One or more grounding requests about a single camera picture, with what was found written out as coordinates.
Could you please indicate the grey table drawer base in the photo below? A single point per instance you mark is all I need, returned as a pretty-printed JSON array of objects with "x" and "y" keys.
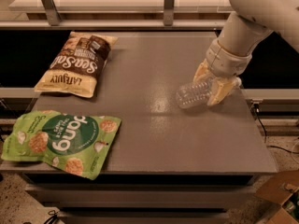
[{"x": 140, "y": 198}]

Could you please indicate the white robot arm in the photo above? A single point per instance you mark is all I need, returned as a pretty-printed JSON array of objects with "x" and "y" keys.
[{"x": 251, "y": 22}]

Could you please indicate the clear plastic water bottle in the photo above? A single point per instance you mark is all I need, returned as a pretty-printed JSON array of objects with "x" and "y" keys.
[{"x": 194, "y": 94}]

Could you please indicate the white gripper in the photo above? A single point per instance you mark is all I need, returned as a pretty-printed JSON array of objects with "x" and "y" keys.
[{"x": 226, "y": 61}]

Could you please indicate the cardboard box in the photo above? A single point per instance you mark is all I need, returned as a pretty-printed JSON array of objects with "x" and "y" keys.
[{"x": 282, "y": 191}]

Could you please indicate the metal frame rail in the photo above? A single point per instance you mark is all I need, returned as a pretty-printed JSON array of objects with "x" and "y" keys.
[{"x": 113, "y": 15}]

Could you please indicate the green dang rice chips bag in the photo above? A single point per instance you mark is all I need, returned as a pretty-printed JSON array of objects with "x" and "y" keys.
[{"x": 77, "y": 145}]

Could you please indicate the brown sea salt chips bag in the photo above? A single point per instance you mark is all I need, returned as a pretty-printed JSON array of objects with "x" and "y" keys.
[{"x": 78, "y": 65}]

